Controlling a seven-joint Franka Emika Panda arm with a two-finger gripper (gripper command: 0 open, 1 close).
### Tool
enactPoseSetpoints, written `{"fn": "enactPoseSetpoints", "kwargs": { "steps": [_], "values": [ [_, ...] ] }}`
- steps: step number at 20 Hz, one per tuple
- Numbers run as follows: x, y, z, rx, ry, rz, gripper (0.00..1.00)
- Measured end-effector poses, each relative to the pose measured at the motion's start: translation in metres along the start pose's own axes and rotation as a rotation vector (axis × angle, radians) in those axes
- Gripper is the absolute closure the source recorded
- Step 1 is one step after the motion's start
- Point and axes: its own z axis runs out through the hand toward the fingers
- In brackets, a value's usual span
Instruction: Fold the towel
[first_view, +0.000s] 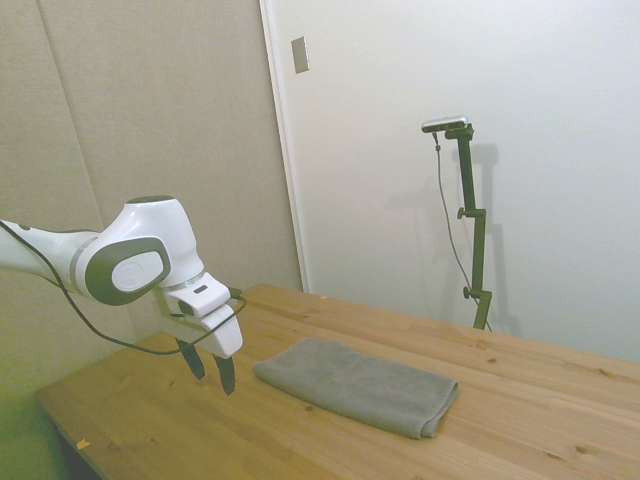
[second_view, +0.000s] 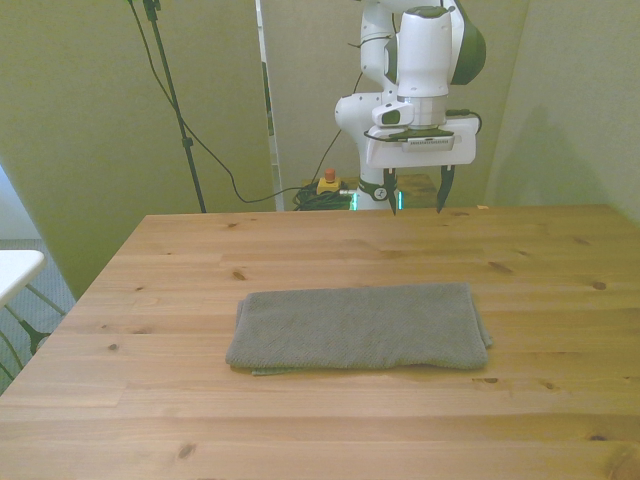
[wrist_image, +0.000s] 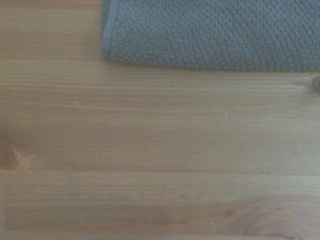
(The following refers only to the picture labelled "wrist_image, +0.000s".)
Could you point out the grey-blue terry towel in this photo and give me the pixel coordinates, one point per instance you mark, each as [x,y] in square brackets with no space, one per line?
[212,35]

